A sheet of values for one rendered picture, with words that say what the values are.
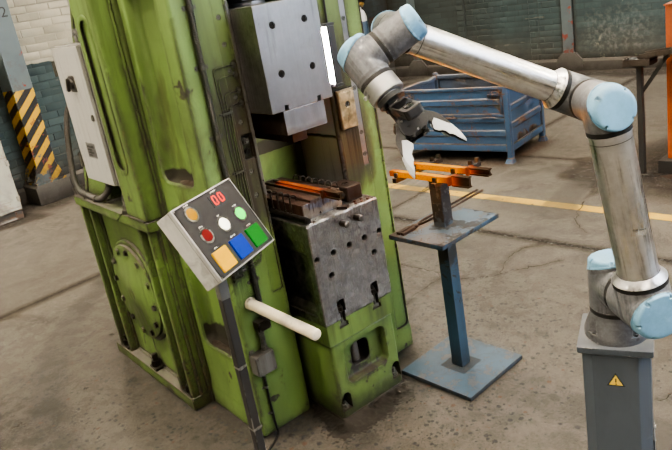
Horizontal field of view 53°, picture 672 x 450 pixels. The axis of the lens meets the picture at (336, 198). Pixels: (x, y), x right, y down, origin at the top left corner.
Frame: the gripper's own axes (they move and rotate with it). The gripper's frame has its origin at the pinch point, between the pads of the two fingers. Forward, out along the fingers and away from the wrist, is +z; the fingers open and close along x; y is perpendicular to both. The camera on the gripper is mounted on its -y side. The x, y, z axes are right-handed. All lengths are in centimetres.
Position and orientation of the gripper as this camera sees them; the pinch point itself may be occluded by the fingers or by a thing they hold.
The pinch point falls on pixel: (441, 159)
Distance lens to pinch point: 158.7
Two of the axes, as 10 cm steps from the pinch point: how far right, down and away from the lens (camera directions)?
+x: -8.1, 5.8, -0.7
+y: 0.7, 2.2, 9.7
